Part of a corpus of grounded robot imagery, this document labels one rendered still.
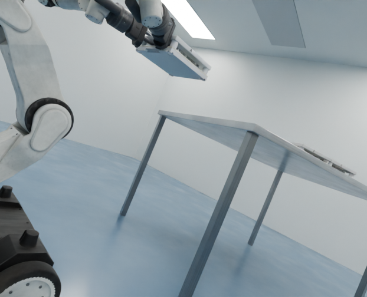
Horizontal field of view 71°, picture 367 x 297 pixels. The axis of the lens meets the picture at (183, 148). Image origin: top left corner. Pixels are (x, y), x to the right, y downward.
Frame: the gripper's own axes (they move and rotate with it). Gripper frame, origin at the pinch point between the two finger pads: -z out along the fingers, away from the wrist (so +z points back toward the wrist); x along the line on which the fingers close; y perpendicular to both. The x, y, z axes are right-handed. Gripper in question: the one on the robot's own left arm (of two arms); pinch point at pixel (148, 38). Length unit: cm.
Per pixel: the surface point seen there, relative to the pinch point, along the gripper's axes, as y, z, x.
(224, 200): 39, -39, 52
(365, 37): -52, -298, -180
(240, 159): 39, -40, 34
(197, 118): -5, -46, 20
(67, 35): -364, -30, -55
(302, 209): -74, -369, 62
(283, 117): -154, -349, -71
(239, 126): 32, -39, 21
